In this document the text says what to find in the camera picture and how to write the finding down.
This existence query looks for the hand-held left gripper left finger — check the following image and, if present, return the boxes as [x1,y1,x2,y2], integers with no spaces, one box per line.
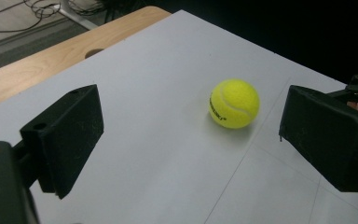
[20,83,105,201]

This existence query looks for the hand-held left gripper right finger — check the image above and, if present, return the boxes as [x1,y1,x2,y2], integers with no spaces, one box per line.
[278,84,358,193]

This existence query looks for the yellow tennis ball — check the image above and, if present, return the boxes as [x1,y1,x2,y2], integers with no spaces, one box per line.
[208,77,261,130]

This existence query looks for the wooden table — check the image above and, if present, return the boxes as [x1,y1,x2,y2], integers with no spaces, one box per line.
[0,5,172,112]

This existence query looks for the white board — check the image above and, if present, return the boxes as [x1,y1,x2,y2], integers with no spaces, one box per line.
[0,8,358,224]

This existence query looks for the white desk frame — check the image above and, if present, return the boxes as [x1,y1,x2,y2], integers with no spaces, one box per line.
[58,0,99,32]

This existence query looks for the black floor cables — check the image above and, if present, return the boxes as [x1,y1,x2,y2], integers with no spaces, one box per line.
[0,0,113,35]

